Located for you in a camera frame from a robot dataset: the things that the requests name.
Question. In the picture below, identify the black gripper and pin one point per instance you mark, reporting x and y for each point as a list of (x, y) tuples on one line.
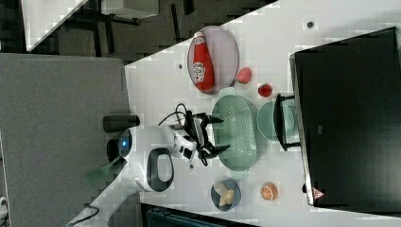
[(197, 137)]

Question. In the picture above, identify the mint green strainer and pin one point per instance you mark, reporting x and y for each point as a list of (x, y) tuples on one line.
[(236, 131)]

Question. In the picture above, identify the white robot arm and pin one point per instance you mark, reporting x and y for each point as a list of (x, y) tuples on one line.
[(148, 153)]

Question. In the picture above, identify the blue small bowl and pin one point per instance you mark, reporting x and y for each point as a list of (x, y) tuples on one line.
[(231, 184)]

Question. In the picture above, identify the mint green cup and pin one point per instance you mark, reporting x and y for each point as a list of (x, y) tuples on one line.
[(265, 122)]

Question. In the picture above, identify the red ketchup bottle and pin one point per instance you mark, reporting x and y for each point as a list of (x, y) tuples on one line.
[(203, 70)]

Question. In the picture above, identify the peeled banana toy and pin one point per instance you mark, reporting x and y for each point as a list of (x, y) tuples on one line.
[(226, 194)]

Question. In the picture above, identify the pink strawberry toy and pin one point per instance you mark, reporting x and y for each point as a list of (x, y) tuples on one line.
[(244, 75)]

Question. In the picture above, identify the red strawberry toy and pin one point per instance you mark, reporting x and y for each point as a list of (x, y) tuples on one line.
[(265, 90)]

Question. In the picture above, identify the orange slice toy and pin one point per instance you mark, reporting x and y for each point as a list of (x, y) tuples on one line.
[(269, 191)]

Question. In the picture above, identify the mint green spatula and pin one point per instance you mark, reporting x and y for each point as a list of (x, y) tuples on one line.
[(97, 175)]

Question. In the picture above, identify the silver black toaster oven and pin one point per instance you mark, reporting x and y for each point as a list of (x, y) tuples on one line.
[(347, 98)]

